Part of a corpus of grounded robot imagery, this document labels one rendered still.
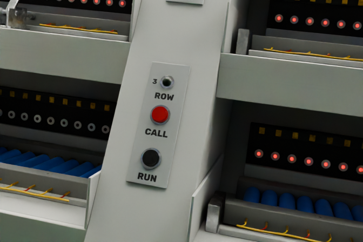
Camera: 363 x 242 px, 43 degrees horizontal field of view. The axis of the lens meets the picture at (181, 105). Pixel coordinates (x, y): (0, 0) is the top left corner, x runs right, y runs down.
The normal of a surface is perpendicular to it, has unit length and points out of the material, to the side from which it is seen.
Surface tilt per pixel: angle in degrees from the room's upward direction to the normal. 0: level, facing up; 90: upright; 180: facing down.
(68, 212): 23
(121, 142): 90
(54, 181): 113
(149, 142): 90
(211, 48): 90
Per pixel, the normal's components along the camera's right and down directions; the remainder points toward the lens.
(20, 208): 0.11, -0.99
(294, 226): -0.22, 0.10
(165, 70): -0.16, -0.29
